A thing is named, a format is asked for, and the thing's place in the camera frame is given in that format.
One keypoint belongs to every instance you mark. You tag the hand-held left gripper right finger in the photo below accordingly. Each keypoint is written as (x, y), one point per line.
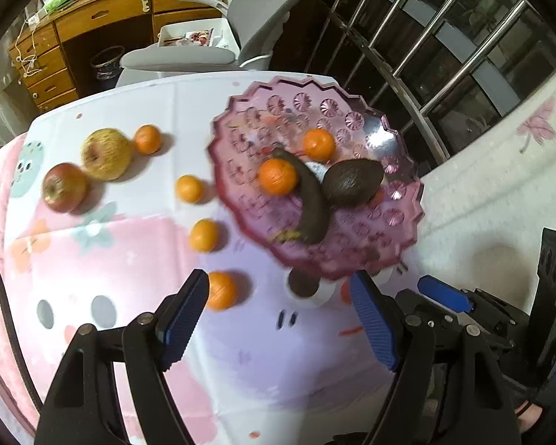
(373, 320)

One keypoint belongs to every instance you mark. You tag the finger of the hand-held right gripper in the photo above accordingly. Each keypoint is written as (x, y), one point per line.
(445, 293)

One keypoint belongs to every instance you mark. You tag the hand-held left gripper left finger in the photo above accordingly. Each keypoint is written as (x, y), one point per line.
(183, 320)

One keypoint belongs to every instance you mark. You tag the orange tangerine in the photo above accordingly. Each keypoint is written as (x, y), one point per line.
(319, 144)
(277, 176)
(147, 139)
(205, 235)
(220, 290)
(189, 188)

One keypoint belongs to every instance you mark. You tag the overripe dark banana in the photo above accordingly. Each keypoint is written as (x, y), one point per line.
(310, 204)

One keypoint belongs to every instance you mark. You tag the dark avocado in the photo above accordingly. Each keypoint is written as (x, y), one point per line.
(352, 181)

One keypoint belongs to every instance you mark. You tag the purple glass fruit bowl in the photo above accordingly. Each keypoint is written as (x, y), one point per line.
(259, 116)

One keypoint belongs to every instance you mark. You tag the cartoon monster printed tablecloth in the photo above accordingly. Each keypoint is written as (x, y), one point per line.
(120, 250)

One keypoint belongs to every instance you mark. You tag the white leaf print curtain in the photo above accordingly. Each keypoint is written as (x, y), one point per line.
(491, 194)

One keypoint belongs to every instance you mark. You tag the red apple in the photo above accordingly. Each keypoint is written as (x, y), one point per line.
(65, 187)

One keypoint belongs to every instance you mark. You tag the yellow apple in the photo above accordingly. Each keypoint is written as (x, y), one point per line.
(106, 154)

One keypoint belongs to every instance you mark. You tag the metal window grille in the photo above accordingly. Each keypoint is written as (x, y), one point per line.
(445, 46)

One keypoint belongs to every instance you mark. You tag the grey office chair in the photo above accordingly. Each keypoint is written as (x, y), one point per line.
(176, 58)

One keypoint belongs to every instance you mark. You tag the black waste bin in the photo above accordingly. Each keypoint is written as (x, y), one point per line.
(106, 62)

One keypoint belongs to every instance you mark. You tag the white box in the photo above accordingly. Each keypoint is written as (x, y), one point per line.
(222, 32)

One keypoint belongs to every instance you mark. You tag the wooden desk with drawers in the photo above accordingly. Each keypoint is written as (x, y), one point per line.
(97, 18)

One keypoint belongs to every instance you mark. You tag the green tissue pack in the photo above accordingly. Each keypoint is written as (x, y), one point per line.
(55, 1)

